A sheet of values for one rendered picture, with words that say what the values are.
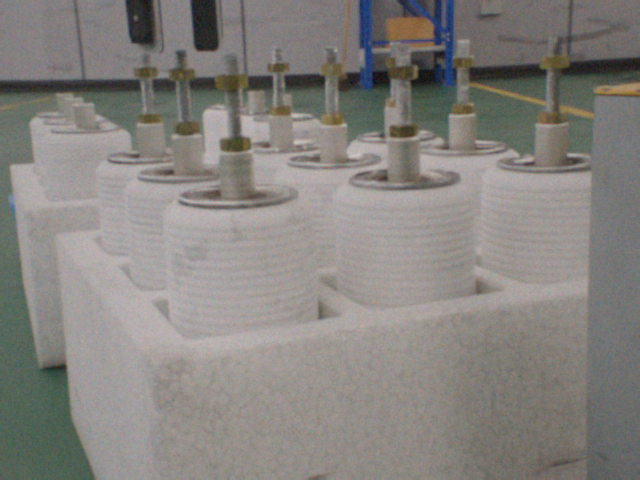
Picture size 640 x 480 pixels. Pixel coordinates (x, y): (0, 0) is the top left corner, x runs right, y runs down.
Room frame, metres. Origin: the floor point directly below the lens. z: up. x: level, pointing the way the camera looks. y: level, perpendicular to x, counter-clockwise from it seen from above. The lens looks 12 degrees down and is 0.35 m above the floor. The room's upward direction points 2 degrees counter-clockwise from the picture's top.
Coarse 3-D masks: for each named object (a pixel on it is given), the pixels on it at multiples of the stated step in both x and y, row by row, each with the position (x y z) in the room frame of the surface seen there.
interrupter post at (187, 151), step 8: (176, 136) 0.67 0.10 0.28; (184, 136) 0.67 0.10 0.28; (192, 136) 0.67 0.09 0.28; (200, 136) 0.67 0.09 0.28; (176, 144) 0.67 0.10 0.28; (184, 144) 0.67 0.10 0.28; (192, 144) 0.67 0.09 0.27; (200, 144) 0.67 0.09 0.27; (176, 152) 0.67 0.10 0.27; (184, 152) 0.67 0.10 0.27; (192, 152) 0.67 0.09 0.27; (200, 152) 0.67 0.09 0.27; (176, 160) 0.67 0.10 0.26; (184, 160) 0.67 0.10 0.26; (192, 160) 0.67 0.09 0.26; (200, 160) 0.67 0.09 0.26; (176, 168) 0.67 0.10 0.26; (184, 168) 0.67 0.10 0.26; (192, 168) 0.67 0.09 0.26; (200, 168) 0.67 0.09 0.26
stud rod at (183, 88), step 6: (174, 54) 0.67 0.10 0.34; (180, 54) 0.67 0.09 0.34; (186, 54) 0.68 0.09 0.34; (180, 60) 0.67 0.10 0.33; (186, 60) 0.67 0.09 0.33; (180, 66) 0.67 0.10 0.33; (186, 66) 0.67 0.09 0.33; (180, 84) 0.67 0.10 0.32; (186, 84) 0.67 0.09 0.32; (180, 90) 0.67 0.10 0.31; (186, 90) 0.67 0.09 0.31; (180, 96) 0.67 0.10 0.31; (186, 96) 0.67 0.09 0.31; (180, 102) 0.67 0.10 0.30; (186, 102) 0.67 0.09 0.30; (180, 108) 0.67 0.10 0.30; (186, 108) 0.67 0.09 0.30; (180, 114) 0.67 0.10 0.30; (186, 114) 0.67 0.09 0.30; (180, 120) 0.67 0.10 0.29; (186, 120) 0.67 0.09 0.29
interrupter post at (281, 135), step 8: (272, 120) 0.82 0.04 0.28; (280, 120) 0.82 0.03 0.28; (288, 120) 0.82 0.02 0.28; (272, 128) 0.82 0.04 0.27; (280, 128) 0.82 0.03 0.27; (288, 128) 0.82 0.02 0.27; (272, 136) 0.82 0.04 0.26; (280, 136) 0.82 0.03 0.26; (288, 136) 0.82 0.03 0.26; (272, 144) 0.82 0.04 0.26; (280, 144) 0.82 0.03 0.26; (288, 144) 0.82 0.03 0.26
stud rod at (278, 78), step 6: (276, 48) 0.83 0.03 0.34; (276, 54) 0.83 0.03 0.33; (276, 60) 0.83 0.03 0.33; (276, 72) 0.83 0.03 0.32; (282, 72) 0.83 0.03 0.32; (276, 78) 0.83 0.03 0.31; (282, 78) 0.83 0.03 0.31; (276, 84) 0.83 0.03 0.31; (282, 84) 0.83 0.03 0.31; (276, 90) 0.83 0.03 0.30; (282, 90) 0.83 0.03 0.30; (276, 96) 0.83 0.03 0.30; (282, 96) 0.83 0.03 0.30; (276, 102) 0.83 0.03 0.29; (282, 102) 0.83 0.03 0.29
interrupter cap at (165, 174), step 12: (156, 168) 0.70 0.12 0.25; (168, 168) 0.70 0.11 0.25; (204, 168) 0.70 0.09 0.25; (216, 168) 0.69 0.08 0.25; (144, 180) 0.65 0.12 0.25; (156, 180) 0.64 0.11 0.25; (168, 180) 0.64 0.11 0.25; (180, 180) 0.64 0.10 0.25; (192, 180) 0.64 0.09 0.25; (204, 180) 0.64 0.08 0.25; (216, 180) 0.65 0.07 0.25
